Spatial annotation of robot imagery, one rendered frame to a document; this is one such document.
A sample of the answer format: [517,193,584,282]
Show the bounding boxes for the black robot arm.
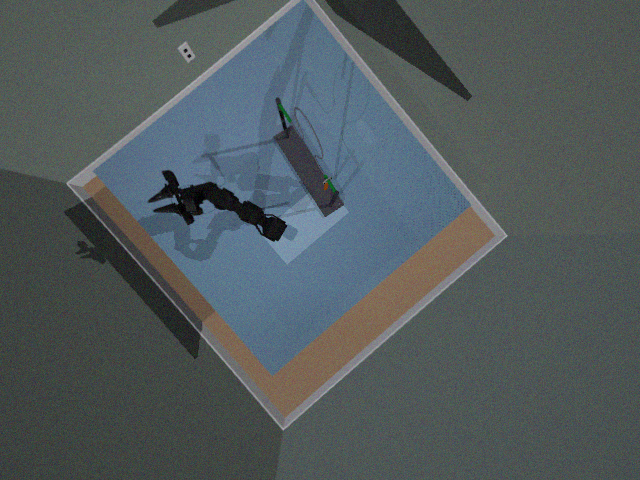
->
[183,182,287,242]

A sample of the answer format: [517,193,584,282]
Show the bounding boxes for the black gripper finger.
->
[147,184,173,203]
[154,203,182,216]

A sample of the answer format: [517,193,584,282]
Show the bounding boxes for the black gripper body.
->
[162,170,204,225]

